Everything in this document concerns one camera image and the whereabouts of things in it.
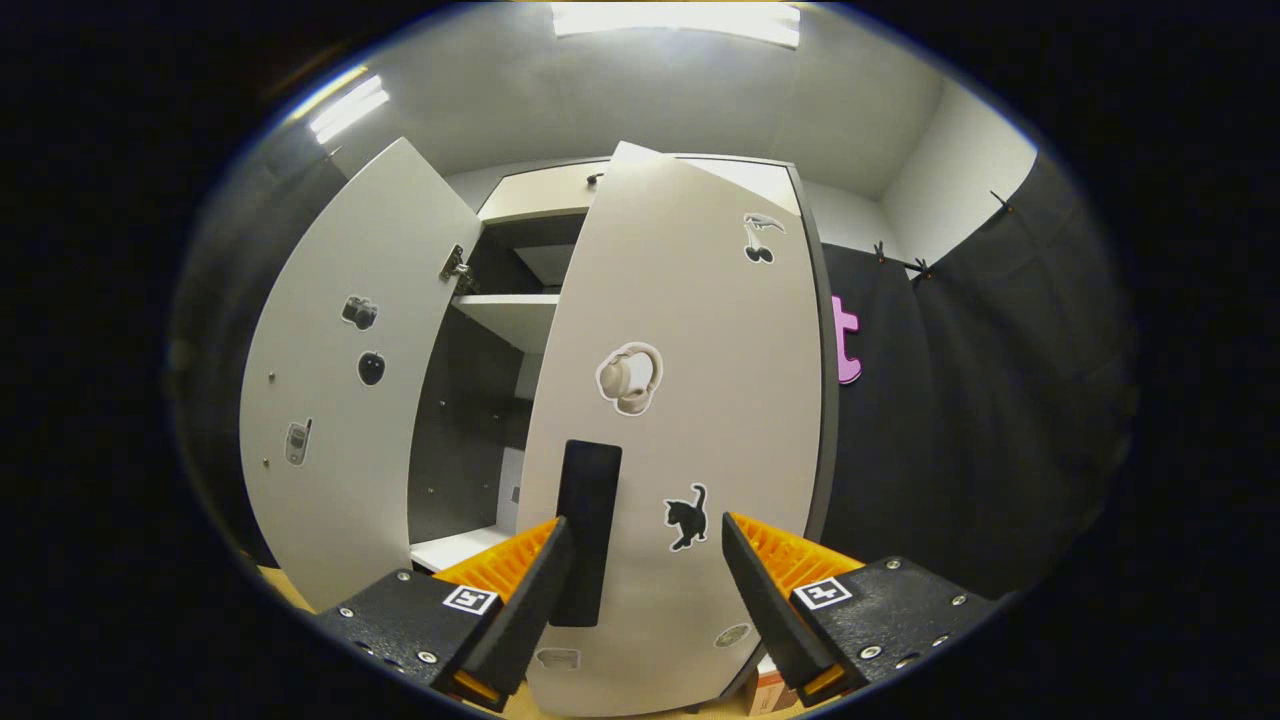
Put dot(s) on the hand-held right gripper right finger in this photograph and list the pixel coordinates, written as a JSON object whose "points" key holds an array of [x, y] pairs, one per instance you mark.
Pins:
{"points": [[765, 600]]}

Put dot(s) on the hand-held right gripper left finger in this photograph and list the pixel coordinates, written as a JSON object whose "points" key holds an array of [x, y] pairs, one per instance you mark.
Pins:
{"points": [[535, 600]]}

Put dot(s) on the white shoe cabinet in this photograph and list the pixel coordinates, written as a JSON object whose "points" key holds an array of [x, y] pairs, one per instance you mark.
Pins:
{"points": [[470, 430]]}

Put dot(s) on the white cabinet door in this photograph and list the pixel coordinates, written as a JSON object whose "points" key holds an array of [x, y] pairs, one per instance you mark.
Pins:
{"points": [[700, 400], [330, 520]]}

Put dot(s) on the small cardboard box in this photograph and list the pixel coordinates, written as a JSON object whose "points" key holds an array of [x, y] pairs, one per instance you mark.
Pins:
{"points": [[770, 692]]}

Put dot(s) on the black backdrop cloth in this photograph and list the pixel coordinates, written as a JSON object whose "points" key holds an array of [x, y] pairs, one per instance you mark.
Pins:
{"points": [[980, 400]]}

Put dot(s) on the small ceiling light panel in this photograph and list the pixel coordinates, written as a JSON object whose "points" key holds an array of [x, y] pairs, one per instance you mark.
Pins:
{"points": [[348, 108]]}

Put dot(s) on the large ceiling light panel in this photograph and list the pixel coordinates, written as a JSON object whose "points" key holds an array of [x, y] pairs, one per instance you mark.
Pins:
{"points": [[680, 20]]}

